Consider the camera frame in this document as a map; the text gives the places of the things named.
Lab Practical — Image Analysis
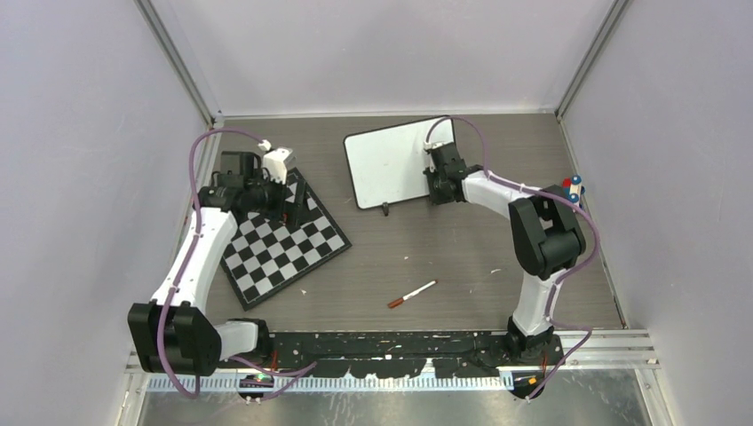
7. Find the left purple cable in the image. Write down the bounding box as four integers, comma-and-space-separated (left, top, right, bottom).
157, 128, 319, 401

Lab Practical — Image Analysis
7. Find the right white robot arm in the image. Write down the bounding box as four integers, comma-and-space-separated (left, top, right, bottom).
424, 142, 586, 365

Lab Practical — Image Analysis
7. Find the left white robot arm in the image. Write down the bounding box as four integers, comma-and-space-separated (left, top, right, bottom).
127, 147, 307, 376

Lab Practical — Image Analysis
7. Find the red white marker pen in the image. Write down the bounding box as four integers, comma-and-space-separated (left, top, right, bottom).
387, 280, 438, 309

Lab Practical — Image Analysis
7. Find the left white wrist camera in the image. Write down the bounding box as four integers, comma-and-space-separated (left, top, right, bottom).
258, 139, 296, 185

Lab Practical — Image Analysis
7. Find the slotted cable duct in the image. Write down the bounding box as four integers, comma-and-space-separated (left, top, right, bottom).
146, 374, 516, 394

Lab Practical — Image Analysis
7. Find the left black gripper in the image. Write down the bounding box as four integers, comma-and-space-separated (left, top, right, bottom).
245, 169, 313, 227

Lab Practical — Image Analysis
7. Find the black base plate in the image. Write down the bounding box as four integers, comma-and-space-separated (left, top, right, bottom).
241, 331, 564, 379

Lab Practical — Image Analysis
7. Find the white whiteboard black frame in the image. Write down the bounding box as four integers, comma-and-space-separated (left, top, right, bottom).
344, 116, 455, 209

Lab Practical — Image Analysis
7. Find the black white chessboard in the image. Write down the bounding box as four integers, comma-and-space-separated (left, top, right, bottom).
220, 185, 352, 311

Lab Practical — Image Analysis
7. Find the blue red toy car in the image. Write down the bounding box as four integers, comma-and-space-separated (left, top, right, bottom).
561, 174, 585, 209

